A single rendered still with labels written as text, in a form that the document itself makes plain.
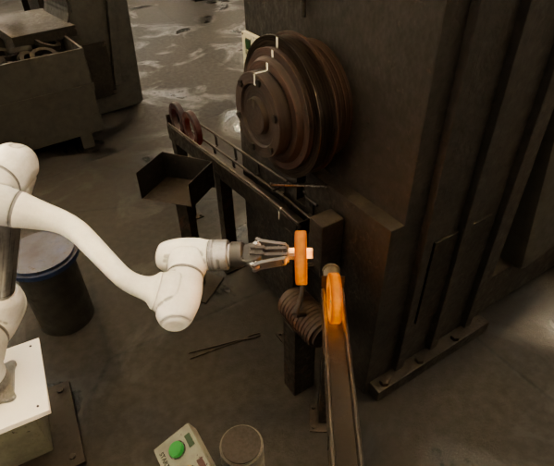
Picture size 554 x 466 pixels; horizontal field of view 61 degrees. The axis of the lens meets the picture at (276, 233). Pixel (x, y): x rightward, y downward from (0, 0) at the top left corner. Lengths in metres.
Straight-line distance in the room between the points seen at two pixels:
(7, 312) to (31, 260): 0.48
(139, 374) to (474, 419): 1.42
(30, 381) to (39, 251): 0.65
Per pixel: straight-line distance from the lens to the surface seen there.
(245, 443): 1.42
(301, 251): 1.29
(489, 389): 2.29
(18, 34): 4.15
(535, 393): 2.35
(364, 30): 1.46
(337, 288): 1.41
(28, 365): 1.98
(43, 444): 2.11
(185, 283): 1.27
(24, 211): 1.39
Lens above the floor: 1.78
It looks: 39 degrees down
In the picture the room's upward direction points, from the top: 1 degrees counter-clockwise
